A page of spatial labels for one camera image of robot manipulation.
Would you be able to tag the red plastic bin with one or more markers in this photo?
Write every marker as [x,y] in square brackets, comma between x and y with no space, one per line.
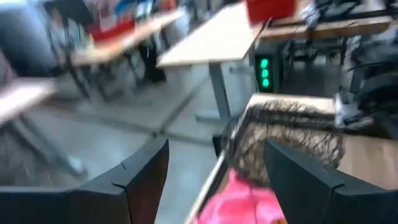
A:
[270,9]

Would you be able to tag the wood table with black legs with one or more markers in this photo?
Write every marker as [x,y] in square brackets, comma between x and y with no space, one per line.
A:
[124,40]

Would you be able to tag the black box with green lights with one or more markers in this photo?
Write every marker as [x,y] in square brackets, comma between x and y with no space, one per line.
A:
[265,73]

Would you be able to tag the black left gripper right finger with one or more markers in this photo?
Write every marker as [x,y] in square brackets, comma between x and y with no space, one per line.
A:
[311,199]

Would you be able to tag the light wood background table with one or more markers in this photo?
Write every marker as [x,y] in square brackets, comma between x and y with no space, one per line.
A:
[214,40]

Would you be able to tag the black aluminium table frame rail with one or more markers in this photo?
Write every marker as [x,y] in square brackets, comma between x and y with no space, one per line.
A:
[208,186]

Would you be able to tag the pink microfiber towel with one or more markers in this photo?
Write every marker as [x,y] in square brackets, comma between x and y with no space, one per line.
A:
[242,202]

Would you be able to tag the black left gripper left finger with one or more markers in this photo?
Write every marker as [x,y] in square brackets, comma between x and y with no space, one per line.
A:
[102,202]

